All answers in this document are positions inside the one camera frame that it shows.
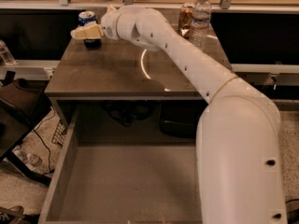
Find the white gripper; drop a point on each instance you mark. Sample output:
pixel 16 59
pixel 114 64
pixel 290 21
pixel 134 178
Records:
pixel 108 24

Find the blue pepsi can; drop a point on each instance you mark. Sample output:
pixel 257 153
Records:
pixel 85 17

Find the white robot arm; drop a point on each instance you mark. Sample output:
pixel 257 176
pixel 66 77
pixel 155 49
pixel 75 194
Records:
pixel 238 164

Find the grey drawer cabinet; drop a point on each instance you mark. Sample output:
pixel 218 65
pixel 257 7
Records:
pixel 150 62

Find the orange soda can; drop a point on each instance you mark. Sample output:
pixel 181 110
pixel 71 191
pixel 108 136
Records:
pixel 184 19

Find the open grey top drawer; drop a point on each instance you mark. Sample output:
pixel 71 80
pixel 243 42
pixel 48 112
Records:
pixel 109 174

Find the clear plastic water bottle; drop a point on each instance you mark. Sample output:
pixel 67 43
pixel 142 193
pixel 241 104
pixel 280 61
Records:
pixel 201 15

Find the plastic bottle on left shelf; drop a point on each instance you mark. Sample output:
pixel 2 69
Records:
pixel 5 54

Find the black chair on left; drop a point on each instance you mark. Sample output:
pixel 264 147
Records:
pixel 22 107

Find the plastic bottle on floor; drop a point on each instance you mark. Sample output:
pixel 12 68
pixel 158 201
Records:
pixel 32 161

